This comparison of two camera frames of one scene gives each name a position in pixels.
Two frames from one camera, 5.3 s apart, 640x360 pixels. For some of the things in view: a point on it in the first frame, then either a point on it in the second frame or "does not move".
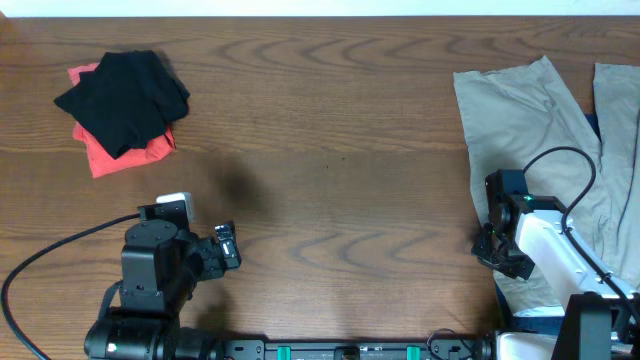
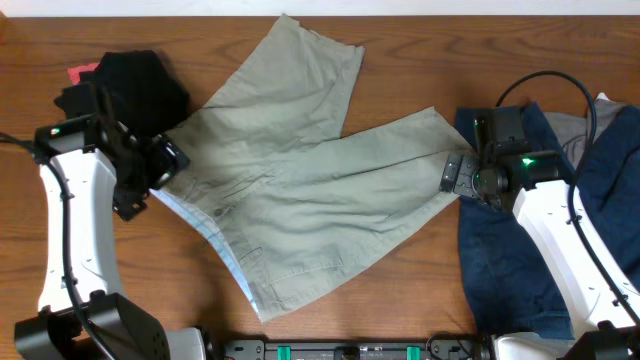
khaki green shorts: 512,115 → 295,209
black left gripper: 214,255 → 151,167
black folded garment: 129,100 does not move
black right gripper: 493,251 → 458,175
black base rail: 440,348 does not move
